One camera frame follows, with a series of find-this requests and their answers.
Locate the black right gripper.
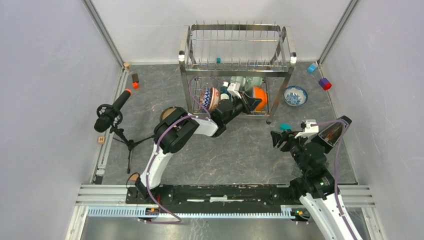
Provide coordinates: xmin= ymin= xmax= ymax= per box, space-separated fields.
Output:
xmin=269 ymin=128 xmax=309 ymax=174

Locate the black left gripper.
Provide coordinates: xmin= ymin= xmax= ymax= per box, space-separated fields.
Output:
xmin=223 ymin=91 xmax=262 ymax=125

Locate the orange bowl white inside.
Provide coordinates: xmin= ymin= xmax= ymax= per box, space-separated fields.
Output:
xmin=252 ymin=86 xmax=268 ymax=111

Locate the stainless steel dish rack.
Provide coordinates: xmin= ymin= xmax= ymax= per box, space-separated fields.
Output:
xmin=178 ymin=22 xmax=297 ymax=124

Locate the blue white floral bowl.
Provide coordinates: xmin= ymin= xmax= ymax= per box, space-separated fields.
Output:
xmin=283 ymin=85 xmax=308 ymax=107

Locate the black patterned bowl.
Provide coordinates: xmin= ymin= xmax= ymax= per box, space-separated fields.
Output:
xmin=159 ymin=106 xmax=176 ymax=122

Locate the teal glazed bowl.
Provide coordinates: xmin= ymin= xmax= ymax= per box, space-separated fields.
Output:
xmin=219 ymin=86 xmax=232 ymax=101

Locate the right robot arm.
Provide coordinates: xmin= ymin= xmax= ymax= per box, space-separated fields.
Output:
xmin=270 ymin=130 xmax=362 ymax=240

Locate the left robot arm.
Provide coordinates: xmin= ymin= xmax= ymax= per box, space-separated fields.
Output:
xmin=135 ymin=92 xmax=265 ymax=204

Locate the teal block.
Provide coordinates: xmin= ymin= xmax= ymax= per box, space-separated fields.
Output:
xmin=279 ymin=123 xmax=292 ymax=131

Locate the pale green bowl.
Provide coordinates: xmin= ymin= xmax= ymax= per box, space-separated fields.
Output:
xmin=244 ymin=76 xmax=263 ymax=92

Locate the blue white zigzag bowl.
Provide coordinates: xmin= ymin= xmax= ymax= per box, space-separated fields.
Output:
xmin=200 ymin=86 xmax=213 ymax=110

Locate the black metronome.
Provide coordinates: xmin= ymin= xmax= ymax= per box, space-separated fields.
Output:
xmin=318 ymin=115 xmax=352 ymax=153

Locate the red purple block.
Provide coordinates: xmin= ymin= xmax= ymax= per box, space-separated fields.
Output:
xmin=318 ymin=77 xmax=332 ymax=91

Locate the light blue block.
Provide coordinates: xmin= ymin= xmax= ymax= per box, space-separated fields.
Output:
xmin=307 ymin=62 xmax=318 ymax=74

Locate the brown block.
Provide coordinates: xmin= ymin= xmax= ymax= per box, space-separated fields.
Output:
xmin=131 ymin=73 xmax=139 ymax=83

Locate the black mini tripod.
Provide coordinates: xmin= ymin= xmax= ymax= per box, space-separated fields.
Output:
xmin=109 ymin=125 xmax=154 ymax=174

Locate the black microphone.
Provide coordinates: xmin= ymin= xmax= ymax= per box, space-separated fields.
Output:
xmin=94 ymin=89 xmax=132 ymax=133

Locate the wooden letter cube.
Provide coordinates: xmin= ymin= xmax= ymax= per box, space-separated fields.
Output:
xmin=97 ymin=136 xmax=106 ymax=145

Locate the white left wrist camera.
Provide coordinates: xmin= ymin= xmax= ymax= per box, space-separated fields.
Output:
xmin=221 ymin=81 xmax=242 ymax=99

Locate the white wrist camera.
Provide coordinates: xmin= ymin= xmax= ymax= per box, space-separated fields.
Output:
xmin=221 ymin=81 xmax=242 ymax=99
xmin=294 ymin=119 xmax=319 ymax=139

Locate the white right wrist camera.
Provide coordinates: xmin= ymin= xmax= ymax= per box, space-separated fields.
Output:
xmin=294 ymin=119 xmax=319 ymax=139

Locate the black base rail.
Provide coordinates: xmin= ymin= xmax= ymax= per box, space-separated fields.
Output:
xmin=125 ymin=184 xmax=301 ymax=214

